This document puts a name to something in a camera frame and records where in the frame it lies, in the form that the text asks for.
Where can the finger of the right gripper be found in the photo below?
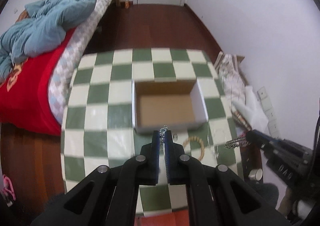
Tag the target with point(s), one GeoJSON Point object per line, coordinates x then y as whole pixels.
{"type": "Point", "coordinates": [259, 139]}

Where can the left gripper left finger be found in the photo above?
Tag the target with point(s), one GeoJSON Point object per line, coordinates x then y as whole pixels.
{"type": "Point", "coordinates": [107, 196]}

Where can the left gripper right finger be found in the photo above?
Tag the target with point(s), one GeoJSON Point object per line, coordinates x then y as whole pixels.
{"type": "Point", "coordinates": [216, 195]}

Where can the white plastic sheet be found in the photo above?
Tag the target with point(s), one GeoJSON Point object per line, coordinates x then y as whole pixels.
{"type": "Point", "coordinates": [252, 111]}

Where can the white power strip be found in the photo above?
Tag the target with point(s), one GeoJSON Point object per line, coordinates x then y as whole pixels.
{"type": "Point", "coordinates": [268, 109]}

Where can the white cup on floor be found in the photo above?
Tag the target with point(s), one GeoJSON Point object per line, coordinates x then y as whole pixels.
{"type": "Point", "coordinates": [256, 174]}

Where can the dark grey fuzzy stool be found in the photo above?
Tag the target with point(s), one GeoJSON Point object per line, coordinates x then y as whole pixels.
{"type": "Point", "coordinates": [269, 192]}

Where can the green checkered tablecloth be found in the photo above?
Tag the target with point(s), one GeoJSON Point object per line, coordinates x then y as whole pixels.
{"type": "Point", "coordinates": [119, 98]}

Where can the floral patterned cloth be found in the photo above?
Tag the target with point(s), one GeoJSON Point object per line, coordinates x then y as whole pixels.
{"type": "Point", "coordinates": [233, 83]}

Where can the white cardboard box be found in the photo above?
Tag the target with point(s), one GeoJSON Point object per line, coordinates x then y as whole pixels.
{"type": "Point", "coordinates": [179, 105]}

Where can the pink object on floor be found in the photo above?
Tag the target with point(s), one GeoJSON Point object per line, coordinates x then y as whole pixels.
{"type": "Point", "coordinates": [8, 192]}

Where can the red bed sheet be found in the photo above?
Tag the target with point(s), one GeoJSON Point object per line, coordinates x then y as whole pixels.
{"type": "Point", "coordinates": [24, 95]}

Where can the checkered mattress cover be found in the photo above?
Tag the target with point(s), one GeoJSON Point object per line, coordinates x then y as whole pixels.
{"type": "Point", "coordinates": [69, 60]}

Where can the blue crumpled blanket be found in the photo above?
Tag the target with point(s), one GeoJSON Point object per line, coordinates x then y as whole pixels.
{"type": "Point", "coordinates": [42, 31]}

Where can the silver wire bangle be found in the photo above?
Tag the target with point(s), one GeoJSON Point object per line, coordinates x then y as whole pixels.
{"type": "Point", "coordinates": [214, 136]}

